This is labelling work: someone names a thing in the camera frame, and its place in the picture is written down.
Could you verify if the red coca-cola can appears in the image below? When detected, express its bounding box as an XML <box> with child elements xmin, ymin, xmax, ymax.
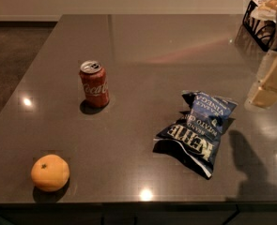
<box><xmin>79</xmin><ymin>60</ymin><xmax>110</xmax><ymax>108</ymax></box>

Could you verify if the blue kettle chip bag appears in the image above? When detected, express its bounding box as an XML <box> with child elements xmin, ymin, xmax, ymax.
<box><xmin>153</xmin><ymin>91</ymin><xmax>237</xmax><ymax>179</ymax></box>

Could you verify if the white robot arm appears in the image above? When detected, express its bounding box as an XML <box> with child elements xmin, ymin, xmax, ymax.
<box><xmin>243</xmin><ymin>0</ymin><xmax>277</xmax><ymax>109</ymax></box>

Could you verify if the orange fruit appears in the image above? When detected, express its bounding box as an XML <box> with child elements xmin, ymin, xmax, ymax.
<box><xmin>31</xmin><ymin>154</ymin><xmax>69</xmax><ymax>192</ymax></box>

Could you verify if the black wire basket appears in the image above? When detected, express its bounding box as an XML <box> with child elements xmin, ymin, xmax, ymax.
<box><xmin>242</xmin><ymin>0</ymin><xmax>275</xmax><ymax>52</ymax></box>

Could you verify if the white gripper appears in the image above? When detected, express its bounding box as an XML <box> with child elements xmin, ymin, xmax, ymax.
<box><xmin>247</xmin><ymin>50</ymin><xmax>277</xmax><ymax>109</ymax></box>

